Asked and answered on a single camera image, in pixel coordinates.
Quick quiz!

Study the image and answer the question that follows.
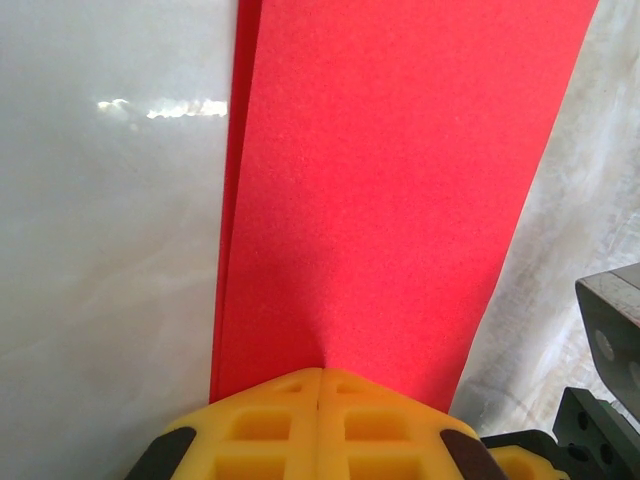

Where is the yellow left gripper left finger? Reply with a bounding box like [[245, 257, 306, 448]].
[[134, 367, 322, 480]]

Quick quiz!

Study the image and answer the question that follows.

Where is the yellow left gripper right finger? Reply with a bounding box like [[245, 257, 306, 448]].
[[318, 367, 504, 480]]

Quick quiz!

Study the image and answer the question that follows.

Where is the red square paper sheet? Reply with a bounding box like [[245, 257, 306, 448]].
[[208, 0, 601, 419]]

